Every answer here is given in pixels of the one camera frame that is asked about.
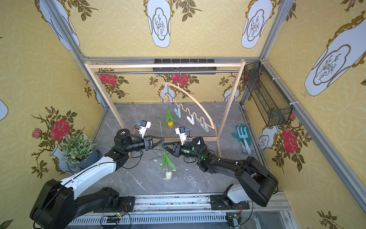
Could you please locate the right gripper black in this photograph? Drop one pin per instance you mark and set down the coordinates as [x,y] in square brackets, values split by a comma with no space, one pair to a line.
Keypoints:
[179,149]

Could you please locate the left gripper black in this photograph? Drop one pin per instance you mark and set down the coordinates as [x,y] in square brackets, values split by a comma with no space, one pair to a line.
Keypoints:
[147,143]

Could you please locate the white artificial tulip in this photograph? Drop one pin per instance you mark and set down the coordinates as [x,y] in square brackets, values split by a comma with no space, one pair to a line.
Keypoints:
[168,166]

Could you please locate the yellow artificial tulip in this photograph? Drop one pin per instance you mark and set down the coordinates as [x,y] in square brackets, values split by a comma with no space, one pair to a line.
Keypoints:
[169,119]

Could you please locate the curved wooden clip hanger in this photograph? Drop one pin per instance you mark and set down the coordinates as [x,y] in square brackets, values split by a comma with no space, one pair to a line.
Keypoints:
[171,85]

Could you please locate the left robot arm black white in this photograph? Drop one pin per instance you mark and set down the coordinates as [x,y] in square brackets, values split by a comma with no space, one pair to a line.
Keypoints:
[60,202]

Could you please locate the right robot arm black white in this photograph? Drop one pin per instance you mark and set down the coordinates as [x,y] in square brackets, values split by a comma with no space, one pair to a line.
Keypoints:
[258,183]

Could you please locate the teal clothes peg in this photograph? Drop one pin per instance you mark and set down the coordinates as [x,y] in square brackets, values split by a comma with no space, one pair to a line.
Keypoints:
[178,112]

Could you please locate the white clothes peg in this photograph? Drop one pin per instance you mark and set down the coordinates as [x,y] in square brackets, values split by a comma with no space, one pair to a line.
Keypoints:
[191,119]

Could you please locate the grey clothes peg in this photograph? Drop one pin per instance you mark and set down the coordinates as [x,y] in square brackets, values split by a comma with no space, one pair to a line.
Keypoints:
[204,126]

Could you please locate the pink artificial tulip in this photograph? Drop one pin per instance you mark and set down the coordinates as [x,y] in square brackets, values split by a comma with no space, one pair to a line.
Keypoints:
[155,158]

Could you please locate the light garden hand fork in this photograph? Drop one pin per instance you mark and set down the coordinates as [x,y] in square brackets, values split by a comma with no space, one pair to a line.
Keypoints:
[243,136]

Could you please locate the potted white flower plant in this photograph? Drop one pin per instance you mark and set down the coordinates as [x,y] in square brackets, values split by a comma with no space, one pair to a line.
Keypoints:
[80,151]

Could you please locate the teal garden gloves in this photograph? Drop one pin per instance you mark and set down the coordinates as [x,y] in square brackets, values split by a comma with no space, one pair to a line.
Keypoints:
[237,138]

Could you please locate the metal rack rod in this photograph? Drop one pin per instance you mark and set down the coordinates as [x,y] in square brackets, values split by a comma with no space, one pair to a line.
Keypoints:
[170,72]

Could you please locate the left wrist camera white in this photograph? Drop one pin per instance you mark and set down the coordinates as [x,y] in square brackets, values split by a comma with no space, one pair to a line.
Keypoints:
[142,127]

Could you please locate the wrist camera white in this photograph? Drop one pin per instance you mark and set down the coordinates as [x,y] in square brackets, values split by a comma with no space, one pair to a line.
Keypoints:
[142,127]
[182,133]

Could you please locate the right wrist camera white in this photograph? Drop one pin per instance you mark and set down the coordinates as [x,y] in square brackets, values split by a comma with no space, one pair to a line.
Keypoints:
[182,133]

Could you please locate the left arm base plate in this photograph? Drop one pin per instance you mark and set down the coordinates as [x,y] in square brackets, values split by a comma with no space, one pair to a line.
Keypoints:
[123,204]

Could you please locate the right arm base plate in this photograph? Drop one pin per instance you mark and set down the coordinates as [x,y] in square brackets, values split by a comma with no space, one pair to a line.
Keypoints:
[220,202]

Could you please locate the black wire mesh basket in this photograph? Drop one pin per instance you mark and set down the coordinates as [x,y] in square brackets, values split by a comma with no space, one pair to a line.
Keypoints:
[273,106]

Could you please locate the aluminium rail front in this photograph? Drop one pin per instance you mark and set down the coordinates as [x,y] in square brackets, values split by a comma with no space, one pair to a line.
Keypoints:
[187,202]

